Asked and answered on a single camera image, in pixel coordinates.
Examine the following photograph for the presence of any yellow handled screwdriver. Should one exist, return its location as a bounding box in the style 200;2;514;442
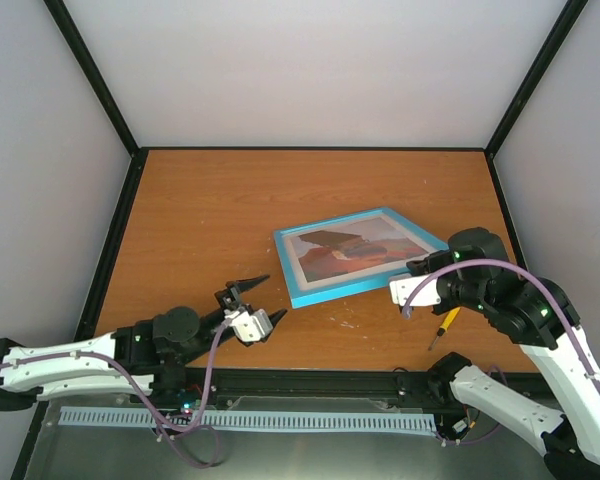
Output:
428;307;461;351

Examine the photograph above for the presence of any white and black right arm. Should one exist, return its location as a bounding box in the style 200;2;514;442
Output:
389;227;600;479

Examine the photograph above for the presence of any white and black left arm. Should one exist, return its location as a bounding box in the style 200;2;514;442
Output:
0;276;286;412

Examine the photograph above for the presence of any hot air balloon photo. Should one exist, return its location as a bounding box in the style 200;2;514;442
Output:
285;214;432;287

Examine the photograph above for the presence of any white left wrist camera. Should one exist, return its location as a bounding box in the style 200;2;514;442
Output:
224;307;273;343

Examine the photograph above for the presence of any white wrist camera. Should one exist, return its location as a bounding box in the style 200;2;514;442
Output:
389;274;441;319
224;307;273;343

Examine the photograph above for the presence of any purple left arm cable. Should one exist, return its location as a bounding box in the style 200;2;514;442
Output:
0;319;241;469

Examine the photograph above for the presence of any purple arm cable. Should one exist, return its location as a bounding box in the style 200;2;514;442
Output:
0;319;241;469
402;258;600;447

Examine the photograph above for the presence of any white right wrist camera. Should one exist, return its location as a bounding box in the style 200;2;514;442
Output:
389;274;441;319

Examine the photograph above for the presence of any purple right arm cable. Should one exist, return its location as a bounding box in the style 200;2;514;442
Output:
402;258;600;447

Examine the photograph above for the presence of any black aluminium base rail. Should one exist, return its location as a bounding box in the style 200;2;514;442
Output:
46;364;578;413

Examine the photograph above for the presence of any black enclosure frame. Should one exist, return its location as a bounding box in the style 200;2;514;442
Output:
10;1;589;479

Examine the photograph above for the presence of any light blue slotted cable duct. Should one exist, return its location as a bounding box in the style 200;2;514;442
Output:
57;406;436;436

